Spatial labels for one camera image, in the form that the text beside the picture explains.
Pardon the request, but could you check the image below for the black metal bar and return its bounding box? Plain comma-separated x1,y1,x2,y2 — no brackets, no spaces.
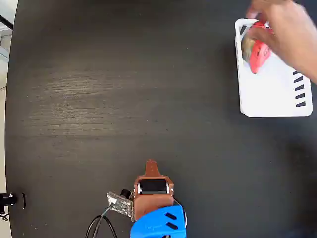
0,14,14,30

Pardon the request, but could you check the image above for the red turtle toy gold shell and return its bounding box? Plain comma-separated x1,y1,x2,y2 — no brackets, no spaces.
241,20,276,75

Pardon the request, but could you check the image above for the black table clamp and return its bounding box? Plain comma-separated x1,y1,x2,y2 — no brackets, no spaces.
0,192,27,215

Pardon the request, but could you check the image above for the bare circuit board camera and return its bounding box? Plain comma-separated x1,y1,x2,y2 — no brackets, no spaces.
106,189,136,223

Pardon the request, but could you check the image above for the white slotted tray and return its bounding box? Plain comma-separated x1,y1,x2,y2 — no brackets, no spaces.
234,18,314,118

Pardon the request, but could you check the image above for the person's bare hand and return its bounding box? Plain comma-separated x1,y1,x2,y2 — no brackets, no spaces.
246,0,317,85

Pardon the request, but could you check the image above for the black camera cable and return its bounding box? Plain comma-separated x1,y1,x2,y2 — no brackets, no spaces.
85,206,118,238

